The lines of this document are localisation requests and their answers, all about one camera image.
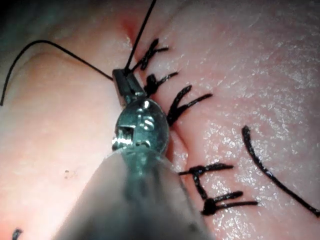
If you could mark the left arm needle driver jaw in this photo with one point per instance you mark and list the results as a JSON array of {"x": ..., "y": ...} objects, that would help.
[
  {"x": 135, "y": 86},
  {"x": 120, "y": 85}
]

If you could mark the left arm needle driver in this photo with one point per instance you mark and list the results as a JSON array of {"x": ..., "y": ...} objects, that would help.
[{"x": 147, "y": 125}]

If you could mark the black stitching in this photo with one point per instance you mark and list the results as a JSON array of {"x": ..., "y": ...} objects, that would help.
[{"x": 185, "y": 105}]

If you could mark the tissue pad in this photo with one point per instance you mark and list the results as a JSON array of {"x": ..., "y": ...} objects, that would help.
[{"x": 250, "y": 75}]

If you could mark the thick black thread piece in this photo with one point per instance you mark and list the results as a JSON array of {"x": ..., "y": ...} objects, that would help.
[{"x": 265, "y": 172}]

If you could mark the short black thread piece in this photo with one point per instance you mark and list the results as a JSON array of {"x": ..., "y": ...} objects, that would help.
[{"x": 16, "y": 235}]

